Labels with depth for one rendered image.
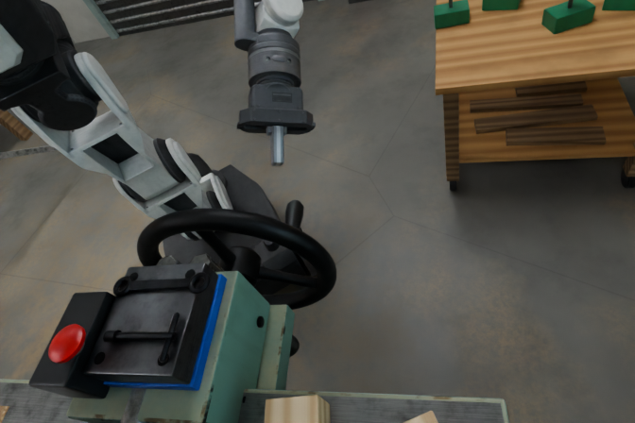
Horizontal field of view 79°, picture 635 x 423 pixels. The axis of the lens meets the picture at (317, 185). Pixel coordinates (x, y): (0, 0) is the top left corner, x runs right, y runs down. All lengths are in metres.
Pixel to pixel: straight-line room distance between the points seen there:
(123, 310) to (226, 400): 0.12
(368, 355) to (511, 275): 0.53
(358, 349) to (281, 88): 0.94
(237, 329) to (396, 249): 1.12
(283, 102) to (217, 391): 0.42
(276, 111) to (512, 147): 1.05
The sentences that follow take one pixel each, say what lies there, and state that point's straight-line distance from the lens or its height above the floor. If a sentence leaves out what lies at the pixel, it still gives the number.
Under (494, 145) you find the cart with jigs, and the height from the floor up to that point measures 0.18.
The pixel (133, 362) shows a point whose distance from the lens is 0.37.
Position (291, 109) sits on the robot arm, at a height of 0.91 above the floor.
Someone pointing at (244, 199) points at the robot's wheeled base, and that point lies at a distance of 1.59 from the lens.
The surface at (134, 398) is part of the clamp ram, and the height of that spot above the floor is 0.96.
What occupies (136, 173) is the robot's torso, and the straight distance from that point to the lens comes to 1.09.
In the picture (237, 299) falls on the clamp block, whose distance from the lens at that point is 0.40.
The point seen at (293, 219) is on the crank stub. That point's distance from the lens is 0.51.
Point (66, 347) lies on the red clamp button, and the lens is 0.38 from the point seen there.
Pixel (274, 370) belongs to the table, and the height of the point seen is 0.87.
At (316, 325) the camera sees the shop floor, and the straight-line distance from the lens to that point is 1.41.
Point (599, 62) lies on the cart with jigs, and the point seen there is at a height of 0.53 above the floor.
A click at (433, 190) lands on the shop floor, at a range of 1.60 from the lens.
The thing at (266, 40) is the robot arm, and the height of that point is 0.99.
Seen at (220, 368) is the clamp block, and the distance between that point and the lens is 0.38.
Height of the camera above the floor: 1.27
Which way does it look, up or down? 47 degrees down
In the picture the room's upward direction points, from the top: 24 degrees counter-clockwise
